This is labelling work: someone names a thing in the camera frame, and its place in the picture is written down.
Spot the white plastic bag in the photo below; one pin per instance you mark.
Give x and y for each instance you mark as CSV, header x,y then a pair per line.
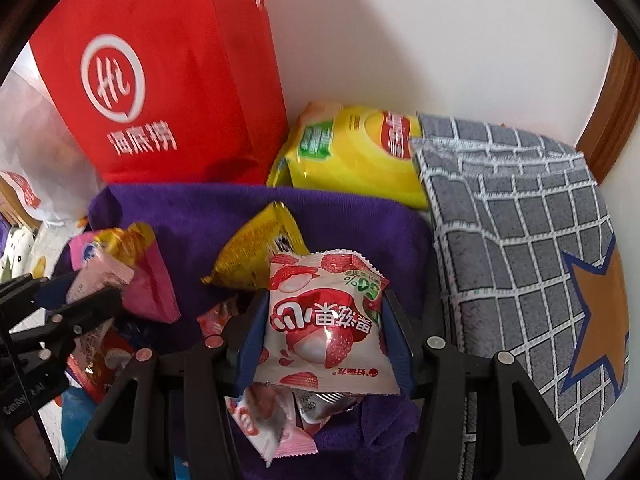
x,y
30,135

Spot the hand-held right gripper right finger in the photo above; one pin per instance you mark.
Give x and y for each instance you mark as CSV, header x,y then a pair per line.
x,y
400,350

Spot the white floral cloth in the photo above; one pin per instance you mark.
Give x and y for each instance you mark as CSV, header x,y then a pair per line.
x,y
20,250

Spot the pink lychee snack packet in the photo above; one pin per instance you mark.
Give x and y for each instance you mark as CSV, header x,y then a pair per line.
x,y
265,415

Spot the white and red lychee packet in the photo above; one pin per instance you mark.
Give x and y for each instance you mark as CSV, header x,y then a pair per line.
x,y
320,320

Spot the pink and red snack packet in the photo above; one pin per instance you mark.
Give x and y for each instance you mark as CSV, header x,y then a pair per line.
x,y
100,360

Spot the pink and yellow snack packet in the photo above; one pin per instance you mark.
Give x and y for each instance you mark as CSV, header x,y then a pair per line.
x,y
150,280

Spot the red paper bag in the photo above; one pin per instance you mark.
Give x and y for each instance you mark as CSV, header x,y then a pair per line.
x,y
200,85

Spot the yellow chip bag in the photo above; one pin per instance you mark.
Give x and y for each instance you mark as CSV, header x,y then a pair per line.
x,y
350,170

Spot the grey checked cloth with star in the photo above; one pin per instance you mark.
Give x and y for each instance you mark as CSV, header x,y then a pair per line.
x,y
500,235

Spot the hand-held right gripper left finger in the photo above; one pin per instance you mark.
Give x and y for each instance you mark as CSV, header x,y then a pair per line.
x,y
247,345

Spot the wooden door frame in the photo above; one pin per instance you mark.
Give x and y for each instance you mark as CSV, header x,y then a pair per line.
x,y
615,110

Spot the purple towel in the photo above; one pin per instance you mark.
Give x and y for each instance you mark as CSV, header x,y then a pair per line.
x,y
175,215

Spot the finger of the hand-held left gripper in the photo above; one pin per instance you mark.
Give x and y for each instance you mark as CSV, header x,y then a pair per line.
x,y
30,285
85,312

